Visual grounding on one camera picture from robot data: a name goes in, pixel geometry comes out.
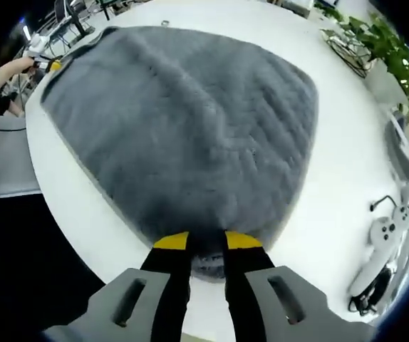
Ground grey fluffy towel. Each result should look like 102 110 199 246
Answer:
39 25 321 284

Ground person's left hand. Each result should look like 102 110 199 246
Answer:
13 56 38 76

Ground white handheld controller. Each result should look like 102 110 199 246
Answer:
349 215 398 297
392 202 409 234

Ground white headset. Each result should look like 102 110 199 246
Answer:
381 109 409 183

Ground large green potted plant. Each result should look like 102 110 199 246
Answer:
314 1 409 133

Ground black cable with plug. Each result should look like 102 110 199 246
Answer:
369 195 400 214

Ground black tangled table cables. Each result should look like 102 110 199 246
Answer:
322 28 373 78

